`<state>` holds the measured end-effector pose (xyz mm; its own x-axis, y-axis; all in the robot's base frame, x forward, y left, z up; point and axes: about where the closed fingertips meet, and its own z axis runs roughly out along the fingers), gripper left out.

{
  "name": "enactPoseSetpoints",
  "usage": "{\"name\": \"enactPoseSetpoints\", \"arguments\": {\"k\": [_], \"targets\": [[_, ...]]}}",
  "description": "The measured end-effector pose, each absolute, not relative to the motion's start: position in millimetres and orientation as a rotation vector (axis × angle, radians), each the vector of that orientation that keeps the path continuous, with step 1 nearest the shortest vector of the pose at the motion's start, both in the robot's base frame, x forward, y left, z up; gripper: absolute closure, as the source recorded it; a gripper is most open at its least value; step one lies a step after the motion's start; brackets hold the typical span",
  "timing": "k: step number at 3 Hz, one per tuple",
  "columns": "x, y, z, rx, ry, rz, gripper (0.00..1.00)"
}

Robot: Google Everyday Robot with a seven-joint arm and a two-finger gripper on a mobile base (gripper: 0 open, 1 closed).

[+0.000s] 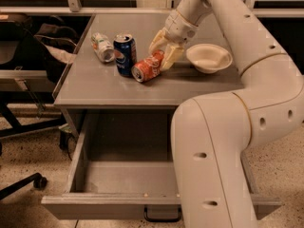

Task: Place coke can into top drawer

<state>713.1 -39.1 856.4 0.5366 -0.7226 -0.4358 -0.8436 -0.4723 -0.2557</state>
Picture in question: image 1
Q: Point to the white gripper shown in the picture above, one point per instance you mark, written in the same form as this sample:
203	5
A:
180	28

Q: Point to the red coke can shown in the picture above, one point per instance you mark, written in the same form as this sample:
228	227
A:
148	68

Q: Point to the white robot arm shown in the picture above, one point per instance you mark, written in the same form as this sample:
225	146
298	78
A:
209	132

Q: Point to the blue pepsi can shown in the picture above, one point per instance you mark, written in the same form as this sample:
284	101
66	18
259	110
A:
125	53

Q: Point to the silver green soda can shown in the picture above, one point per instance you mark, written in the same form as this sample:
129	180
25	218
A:
102	47

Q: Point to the open grey top drawer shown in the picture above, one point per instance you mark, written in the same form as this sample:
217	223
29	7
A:
123	162

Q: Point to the white bowl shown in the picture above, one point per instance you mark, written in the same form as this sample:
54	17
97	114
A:
209	58

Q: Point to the grey cabinet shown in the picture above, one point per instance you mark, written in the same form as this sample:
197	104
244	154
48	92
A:
91	84

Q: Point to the metal window railing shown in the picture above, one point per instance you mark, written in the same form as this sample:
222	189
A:
95	3

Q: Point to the dark bag with cloth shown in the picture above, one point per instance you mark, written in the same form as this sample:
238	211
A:
60	43

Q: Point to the black office chair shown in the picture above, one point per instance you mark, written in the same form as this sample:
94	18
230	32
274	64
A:
23	74

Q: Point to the black drawer handle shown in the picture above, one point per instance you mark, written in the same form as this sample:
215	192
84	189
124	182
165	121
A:
162	213

